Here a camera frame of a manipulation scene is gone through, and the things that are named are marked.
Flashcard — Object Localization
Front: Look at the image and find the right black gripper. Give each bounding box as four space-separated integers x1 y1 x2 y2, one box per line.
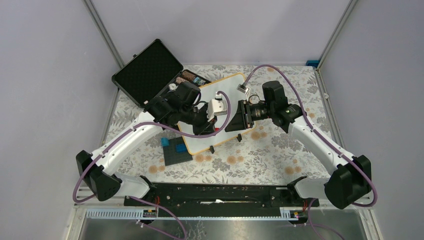
224 100 274 133

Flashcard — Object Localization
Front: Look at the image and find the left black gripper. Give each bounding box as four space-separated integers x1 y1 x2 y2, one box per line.
180 103 218 137

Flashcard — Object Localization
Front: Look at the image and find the yellow framed whiteboard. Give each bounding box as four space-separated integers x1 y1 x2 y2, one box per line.
177 72 256 156

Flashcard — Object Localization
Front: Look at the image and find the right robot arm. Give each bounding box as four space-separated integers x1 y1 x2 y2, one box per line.
225 80 373 209

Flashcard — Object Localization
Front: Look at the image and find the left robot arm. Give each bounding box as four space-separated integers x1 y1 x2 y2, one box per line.
72 81 231 206

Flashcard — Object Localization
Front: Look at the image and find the black whiteboard foot clip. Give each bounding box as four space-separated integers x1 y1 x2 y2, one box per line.
236 133 243 143

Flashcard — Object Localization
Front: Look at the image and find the dark blue building brick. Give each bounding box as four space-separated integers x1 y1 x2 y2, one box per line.
175 143 188 153

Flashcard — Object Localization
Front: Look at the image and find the light blue building brick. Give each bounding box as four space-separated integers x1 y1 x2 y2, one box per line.
160 137 170 147

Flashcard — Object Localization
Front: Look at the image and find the dark grey building baseplate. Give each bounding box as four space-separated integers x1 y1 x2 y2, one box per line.
162 137 193 166

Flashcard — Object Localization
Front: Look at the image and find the floral table mat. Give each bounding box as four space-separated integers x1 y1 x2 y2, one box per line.
118 65 334 185

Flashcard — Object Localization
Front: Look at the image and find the white poker chip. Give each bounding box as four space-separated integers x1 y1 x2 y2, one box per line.
168 83 177 91

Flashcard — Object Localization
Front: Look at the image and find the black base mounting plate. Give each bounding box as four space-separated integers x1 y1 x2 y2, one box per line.
142 182 312 218

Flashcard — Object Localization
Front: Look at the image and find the black poker chip case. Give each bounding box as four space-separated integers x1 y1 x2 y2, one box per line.
111 38 211 108

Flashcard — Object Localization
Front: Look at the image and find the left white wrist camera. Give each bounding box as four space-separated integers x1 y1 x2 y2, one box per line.
206 94 228 122

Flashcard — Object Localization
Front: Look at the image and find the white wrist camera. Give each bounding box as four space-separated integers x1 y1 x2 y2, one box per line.
206 94 228 122
236 84 250 95

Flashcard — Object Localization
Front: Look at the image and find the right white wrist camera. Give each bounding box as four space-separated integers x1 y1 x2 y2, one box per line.
236 84 250 95

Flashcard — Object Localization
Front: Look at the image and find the blue corner bracket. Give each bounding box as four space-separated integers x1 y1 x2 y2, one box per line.
305 60 320 68

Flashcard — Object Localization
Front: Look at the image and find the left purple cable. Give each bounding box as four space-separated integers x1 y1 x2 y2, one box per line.
72 90 232 240

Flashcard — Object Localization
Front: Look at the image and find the purple cable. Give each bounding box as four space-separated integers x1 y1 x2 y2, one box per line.
243 64 379 240
72 90 232 240

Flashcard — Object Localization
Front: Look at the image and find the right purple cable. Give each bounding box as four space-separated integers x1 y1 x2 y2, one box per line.
243 64 379 240

